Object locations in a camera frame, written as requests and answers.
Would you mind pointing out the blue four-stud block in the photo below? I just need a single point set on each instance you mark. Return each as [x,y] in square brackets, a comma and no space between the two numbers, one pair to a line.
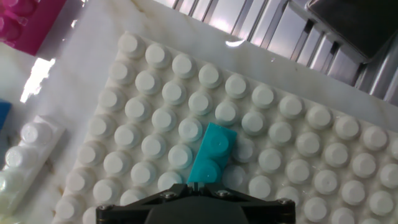
[3,112]

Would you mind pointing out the magenta three-stud block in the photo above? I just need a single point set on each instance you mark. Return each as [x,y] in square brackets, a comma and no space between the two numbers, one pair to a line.
[34,28]

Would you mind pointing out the white marble board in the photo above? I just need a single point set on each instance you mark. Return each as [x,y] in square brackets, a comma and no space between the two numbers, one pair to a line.
[77,77]

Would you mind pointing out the white studded baseplate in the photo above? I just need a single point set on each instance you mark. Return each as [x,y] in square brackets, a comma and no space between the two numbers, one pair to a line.
[280,149]

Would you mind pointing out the white four-stud block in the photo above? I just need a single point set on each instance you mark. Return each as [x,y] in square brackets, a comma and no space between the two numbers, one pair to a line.
[28,155]

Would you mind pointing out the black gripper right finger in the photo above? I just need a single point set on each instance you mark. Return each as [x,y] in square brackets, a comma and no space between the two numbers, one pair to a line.
[267,214]

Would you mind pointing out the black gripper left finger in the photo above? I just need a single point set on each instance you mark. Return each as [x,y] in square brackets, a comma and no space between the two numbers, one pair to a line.
[133,214]

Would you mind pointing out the teal four-stud block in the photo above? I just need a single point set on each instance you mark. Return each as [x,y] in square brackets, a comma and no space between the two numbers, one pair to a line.
[214,152]

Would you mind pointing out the silver digital scale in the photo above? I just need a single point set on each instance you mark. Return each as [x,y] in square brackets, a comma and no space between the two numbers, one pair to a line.
[351,21]

